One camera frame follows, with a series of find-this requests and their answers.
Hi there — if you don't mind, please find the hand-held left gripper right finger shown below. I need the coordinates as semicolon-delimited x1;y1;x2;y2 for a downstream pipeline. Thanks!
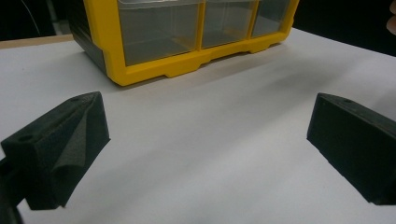
305;91;396;206

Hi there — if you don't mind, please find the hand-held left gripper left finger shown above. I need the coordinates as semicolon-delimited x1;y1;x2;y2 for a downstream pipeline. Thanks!
0;91;112;211

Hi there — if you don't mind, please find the yellow black drawer organizer cabinet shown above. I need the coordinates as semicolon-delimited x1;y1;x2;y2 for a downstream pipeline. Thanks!
65;0;301;88

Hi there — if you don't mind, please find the grid of clear drawers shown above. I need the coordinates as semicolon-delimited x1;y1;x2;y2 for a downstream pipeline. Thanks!
117;0;292;67

